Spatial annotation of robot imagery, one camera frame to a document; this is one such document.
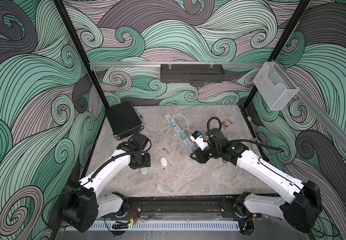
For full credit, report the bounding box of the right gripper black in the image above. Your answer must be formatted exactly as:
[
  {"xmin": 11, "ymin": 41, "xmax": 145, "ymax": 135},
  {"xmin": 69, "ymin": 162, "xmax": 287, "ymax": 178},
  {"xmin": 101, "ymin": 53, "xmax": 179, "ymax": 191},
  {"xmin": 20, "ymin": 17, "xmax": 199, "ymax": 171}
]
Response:
[{"xmin": 188, "ymin": 142, "xmax": 221, "ymax": 163}]

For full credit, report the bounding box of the green earbud case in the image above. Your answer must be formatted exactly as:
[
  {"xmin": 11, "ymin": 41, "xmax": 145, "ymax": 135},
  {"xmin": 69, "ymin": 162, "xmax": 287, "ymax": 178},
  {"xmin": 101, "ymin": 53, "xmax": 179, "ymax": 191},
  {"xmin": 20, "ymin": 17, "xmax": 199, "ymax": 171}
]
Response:
[{"xmin": 140, "ymin": 167, "xmax": 148, "ymax": 175}]

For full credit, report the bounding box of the white usb cable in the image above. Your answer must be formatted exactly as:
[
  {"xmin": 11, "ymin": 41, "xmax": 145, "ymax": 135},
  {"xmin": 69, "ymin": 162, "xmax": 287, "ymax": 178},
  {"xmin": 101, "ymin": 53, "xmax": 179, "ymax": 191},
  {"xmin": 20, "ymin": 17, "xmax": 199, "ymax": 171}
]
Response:
[{"xmin": 162, "ymin": 149, "xmax": 207, "ymax": 178}]

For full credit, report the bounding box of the light blue usb charger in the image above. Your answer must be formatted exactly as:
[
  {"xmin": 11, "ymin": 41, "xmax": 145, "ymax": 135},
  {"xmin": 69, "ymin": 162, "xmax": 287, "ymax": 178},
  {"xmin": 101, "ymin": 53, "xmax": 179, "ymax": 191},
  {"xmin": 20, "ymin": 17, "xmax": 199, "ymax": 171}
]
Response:
[{"xmin": 187, "ymin": 141, "xmax": 196, "ymax": 150}]

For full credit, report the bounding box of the small teal usb charger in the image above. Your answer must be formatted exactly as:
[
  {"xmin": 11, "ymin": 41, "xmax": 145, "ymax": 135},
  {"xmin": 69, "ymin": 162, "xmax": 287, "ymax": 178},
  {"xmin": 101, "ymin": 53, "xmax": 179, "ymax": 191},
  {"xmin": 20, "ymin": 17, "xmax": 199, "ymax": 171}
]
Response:
[{"xmin": 170, "ymin": 119, "xmax": 177, "ymax": 127}]

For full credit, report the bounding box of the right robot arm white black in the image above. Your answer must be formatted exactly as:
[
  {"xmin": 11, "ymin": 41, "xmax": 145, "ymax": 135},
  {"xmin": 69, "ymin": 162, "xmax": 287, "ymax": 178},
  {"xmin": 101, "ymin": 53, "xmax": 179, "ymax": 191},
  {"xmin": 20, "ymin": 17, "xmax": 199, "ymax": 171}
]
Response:
[{"xmin": 190, "ymin": 117, "xmax": 322, "ymax": 234}]

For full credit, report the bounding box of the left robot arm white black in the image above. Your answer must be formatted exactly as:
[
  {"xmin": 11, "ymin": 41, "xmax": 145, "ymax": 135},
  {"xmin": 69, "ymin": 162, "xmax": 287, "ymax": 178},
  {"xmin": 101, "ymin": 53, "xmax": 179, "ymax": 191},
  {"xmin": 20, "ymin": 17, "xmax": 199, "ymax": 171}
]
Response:
[{"xmin": 59, "ymin": 133, "xmax": 152, "ymax": 233}]

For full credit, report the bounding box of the white earbud case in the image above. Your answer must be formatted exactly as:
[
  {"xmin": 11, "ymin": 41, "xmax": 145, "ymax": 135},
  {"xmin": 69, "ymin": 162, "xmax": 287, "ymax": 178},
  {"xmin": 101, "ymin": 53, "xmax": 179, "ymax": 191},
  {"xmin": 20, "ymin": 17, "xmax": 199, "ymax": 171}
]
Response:
[{"xmin": 160, "ymin": 157, "xmax": 168, "ymax": 167}]

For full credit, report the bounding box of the white power strip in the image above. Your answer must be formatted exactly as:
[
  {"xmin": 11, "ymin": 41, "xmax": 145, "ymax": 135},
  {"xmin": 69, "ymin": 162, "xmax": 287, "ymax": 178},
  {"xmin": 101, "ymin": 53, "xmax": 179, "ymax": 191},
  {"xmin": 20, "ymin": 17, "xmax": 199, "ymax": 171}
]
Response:
[{"xmin": 164, "ymin": 114, "xmax": 197, "ymax": 152}]

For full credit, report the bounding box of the black metal box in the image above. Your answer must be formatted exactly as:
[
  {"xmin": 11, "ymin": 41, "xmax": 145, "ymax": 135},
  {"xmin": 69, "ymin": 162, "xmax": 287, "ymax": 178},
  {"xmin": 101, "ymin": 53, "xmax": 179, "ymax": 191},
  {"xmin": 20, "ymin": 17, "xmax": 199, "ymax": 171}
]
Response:
[{"xmin": 105, "ymin": 101, "xmax": 143, "ymax": 140}]

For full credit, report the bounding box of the small colourful card box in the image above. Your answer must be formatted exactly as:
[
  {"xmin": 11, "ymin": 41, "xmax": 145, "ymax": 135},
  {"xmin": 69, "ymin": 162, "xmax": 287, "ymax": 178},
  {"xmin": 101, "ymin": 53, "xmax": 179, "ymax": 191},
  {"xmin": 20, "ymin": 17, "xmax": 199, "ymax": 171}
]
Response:
[{"xmin": 222, "ymin": 118, "xmax": 234, "ymax": 129}]

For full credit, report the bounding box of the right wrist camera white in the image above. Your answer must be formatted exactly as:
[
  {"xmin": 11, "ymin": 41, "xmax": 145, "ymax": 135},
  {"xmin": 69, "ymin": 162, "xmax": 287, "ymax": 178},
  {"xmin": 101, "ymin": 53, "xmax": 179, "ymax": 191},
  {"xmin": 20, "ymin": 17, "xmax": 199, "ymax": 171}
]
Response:
[{"xmin": 190, "ymin": 131, "xmax": 209, "ymax": 151}]

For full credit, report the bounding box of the thin white earphone cable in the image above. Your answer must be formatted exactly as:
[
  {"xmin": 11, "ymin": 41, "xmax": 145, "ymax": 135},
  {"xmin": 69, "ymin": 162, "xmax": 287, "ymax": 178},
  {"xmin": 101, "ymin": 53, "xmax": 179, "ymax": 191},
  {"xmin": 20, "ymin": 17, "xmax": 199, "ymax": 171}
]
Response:
[{"xmin": 169, "ymin": 140, "xmax": 186, "ymax": 160}]

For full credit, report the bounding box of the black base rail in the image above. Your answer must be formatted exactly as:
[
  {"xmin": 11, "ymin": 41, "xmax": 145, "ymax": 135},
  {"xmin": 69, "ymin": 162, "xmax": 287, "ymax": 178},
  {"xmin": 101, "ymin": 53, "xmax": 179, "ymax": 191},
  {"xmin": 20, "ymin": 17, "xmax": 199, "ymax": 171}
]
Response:
[{"xmin": 61, "ymin": 196, "xmax": 300, "ymax": 219}]

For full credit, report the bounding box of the white slotted cable duct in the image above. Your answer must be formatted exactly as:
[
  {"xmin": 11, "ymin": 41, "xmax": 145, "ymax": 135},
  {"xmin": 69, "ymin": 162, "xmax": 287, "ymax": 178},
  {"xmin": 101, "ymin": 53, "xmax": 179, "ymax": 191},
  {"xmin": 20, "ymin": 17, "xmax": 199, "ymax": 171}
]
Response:
[{"xmin": 65, "ymin": 220, "xmax": 241, "ymax": 232}]

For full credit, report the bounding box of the black wall shelf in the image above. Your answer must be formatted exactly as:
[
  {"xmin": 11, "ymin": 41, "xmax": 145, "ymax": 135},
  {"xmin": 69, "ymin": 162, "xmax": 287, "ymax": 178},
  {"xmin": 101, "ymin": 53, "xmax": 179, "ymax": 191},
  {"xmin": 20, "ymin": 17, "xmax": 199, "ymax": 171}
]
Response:
[{"xmin": 160, "ymin": 64, "xmax": 225, "ymax": 84}]

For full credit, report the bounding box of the clear mesh wall bin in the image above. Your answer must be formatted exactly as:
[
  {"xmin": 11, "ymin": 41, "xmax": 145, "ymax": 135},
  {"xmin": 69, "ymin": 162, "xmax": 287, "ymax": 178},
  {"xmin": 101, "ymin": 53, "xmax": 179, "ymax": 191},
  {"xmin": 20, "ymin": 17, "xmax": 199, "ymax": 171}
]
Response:
[{"xmin": 254, "ymin": 62, "xmax": 299, "ymax": 111}]

